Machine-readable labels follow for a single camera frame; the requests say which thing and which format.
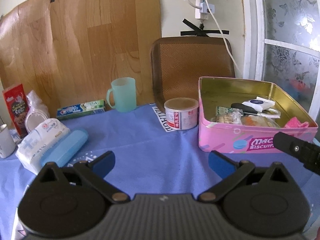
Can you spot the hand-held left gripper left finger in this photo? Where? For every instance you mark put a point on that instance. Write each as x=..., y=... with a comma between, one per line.
x=105, y=162

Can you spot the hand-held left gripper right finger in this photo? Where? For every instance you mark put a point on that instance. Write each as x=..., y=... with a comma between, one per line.
x=220, y=162

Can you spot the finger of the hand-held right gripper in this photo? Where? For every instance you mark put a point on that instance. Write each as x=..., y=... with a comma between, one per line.
x=287, y=143

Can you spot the pink fluffy cloth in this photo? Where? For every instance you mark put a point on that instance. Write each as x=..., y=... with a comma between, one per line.
x=296, y=123

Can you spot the pink biscuit tin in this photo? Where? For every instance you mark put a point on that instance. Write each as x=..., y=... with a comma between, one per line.
x=220, y=137

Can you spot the clear snack packets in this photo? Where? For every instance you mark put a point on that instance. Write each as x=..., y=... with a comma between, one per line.
x=257, y=121

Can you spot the white wet wipe packet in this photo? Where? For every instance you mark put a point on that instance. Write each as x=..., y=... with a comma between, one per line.
x=258, y=103

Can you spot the green printed packet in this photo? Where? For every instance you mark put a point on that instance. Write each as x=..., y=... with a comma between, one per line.
x=225, y=110

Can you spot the blue plastic case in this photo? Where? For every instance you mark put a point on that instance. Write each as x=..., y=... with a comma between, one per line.
x=65, y=147

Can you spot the blue printed tablecloth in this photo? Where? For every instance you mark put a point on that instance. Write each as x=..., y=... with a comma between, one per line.
x=150, y=150

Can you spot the toothpaste box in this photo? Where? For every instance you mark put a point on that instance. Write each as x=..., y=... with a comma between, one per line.
x=80, y=108

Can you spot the white can with red label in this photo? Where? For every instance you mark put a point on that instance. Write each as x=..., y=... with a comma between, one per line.
x=181, y=116

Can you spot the green plastic cup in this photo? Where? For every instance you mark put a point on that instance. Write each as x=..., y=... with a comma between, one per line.
x=123, y=95

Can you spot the white tissue pack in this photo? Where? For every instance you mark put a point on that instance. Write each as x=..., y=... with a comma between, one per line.
x=32, y=147

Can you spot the plastic bag of lids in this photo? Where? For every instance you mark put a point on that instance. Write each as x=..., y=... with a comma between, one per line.
x=35, y=115

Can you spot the white enamel mug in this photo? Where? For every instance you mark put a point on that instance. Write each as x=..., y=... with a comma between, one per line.
x=6, y=142

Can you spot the brown woven tray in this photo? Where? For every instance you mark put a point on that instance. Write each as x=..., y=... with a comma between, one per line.
x=190, y=65

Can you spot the red snack box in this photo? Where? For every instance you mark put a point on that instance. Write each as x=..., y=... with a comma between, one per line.
x=15, y=105

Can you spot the wood grain board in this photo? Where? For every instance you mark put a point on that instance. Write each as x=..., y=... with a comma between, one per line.
x=75, y=42

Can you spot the white power strip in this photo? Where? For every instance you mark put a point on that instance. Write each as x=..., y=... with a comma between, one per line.
x=202, y=2

